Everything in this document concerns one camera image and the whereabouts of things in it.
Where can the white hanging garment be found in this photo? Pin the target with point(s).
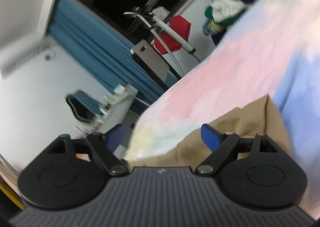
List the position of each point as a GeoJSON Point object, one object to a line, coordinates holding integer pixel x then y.
{"type": "Point", "coordinates": [161, 13]}

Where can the white crumpled garment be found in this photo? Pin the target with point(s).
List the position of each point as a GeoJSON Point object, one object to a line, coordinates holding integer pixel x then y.
{"type": "Point", "coordinates": [227, 4]}

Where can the green garment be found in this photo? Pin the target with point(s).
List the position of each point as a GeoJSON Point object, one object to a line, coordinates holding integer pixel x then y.
{"type": "Point", "coordinates": [232, 18]}

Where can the wavy vanity mirror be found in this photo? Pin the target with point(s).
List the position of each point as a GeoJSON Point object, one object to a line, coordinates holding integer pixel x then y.
{"type": "Point", "coordinates": [80, 109]}

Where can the beige panel black chair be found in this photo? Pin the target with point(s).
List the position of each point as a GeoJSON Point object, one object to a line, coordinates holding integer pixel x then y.
{"type": "Point", "coordinates": [152, 59]}

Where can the white tissue box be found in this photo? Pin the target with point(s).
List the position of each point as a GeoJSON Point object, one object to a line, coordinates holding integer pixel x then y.
{"type": "Point", "coordinates": [119, 89]}

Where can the light blue garment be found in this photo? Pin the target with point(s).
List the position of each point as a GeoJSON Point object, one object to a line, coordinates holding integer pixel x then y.
{"type": "Point", "coordinates": [207, 29]}

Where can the standing garment steamer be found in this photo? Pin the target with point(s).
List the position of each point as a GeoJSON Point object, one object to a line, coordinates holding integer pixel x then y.
{"type": "Point", "coordinates": [165, 26]}

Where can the tan garment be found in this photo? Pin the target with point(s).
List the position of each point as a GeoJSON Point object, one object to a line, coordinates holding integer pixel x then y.
{"type": "Point", "coordinates": [237, 127]}

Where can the black wall plug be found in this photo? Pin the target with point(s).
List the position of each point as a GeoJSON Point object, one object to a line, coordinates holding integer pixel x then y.
{"type": "Point", "coordinates": [48, 56]}

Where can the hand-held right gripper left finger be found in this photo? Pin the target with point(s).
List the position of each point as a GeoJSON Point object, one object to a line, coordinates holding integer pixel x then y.
{"type": "Point", "coordinates": [115, 137]}

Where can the red garment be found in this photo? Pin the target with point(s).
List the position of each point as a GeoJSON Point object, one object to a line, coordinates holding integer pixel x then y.
{"type": "Point", "coordinates": [178, 29]}

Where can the white dresser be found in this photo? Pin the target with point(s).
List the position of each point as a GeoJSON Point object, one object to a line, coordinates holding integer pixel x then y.
{"type": "Point", "coordinates": [120, 112]}

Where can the blue curtain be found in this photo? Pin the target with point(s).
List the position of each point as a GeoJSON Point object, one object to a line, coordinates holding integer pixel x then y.
{"type": "Point", "coordinates": [100, 46]}

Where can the white air conditioner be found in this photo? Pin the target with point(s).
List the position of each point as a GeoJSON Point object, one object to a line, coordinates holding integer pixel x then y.
{"type": "Point", "coordinates": [22, 54]}

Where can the pastel tie-dye bed sheet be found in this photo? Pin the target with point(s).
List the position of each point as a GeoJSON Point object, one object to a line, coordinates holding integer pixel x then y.
{"type": "Point", "coordinates": [237, 61]}

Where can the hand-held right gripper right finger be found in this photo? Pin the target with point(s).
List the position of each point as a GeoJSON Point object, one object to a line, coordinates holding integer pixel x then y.
{"type": "Point", "coordinates": [211, 138]}

